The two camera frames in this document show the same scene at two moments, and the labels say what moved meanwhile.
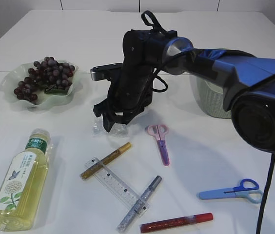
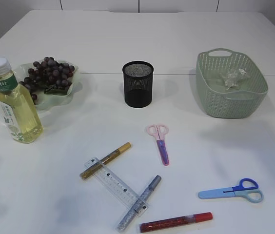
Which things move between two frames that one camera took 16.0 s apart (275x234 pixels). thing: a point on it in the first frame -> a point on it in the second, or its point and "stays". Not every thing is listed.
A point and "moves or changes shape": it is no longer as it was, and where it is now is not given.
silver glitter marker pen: [127, 221] stays
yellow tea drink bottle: [18, 204] -> [16, 103]
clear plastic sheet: [117, 131] moves or changes shape
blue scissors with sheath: [248, 188] stays
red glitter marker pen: [164, 224] stays
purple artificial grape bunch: [49, 75] stays
